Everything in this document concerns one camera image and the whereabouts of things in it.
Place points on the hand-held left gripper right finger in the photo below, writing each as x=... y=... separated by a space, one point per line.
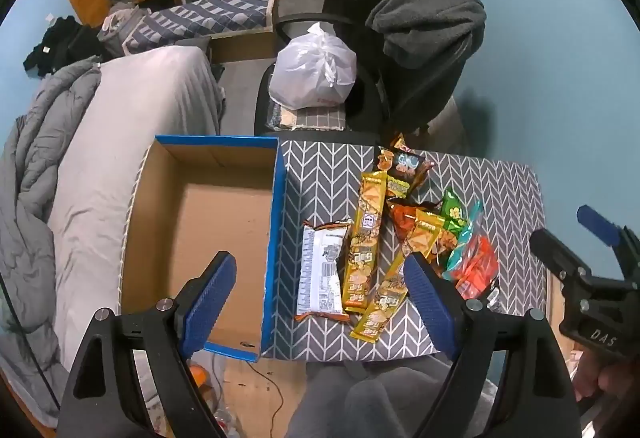
x=430 y=298

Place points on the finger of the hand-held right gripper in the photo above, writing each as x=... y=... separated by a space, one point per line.
x=595 y=220
x=555 y=250

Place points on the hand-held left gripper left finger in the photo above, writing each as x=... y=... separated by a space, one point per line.
x=212 y=298

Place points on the teal snack packet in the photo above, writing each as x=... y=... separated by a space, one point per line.
x=462 y=248

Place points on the blue-rimmed cardboard box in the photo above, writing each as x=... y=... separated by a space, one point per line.
x=215 y=218

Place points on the long yellow snack packet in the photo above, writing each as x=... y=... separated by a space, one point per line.
x=367 y=228
x=385 y=298

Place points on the white snack packet orange edges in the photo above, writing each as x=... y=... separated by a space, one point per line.
x=320 y=278

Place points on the person's right hand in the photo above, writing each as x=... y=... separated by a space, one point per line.
x=610 y=380

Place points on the red snack packet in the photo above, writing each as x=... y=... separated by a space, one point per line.
x=480 y=268

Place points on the green snack packet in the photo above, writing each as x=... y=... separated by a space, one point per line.
x=454 y=213

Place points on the person's grey pants legs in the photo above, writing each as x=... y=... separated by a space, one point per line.
x=380 y=403

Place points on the dark snack packet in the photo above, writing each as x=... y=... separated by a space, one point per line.
x=405 y=167

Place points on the small orange snack packet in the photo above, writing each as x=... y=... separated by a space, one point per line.
x=401 y=143

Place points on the grey herringbone table cover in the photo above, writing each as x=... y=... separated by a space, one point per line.
x=320 y=178

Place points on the bed with grey sheet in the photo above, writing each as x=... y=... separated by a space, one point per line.
x=140 y=107

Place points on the black office chair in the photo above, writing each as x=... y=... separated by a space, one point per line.
x=370 y=102

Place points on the checked seat cushion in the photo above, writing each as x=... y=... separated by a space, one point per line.
x=315 y=120

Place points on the grey comforter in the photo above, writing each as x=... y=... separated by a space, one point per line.
x=35 y=167

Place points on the white plastic bag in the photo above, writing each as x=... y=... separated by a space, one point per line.
x=310 y=67

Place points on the grey hoodie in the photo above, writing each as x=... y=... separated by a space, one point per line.
x=425 y=17

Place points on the grey clothes pile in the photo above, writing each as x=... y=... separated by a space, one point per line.
x=120 y=25

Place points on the black clothes pile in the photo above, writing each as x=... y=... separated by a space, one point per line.
x=60 y=42

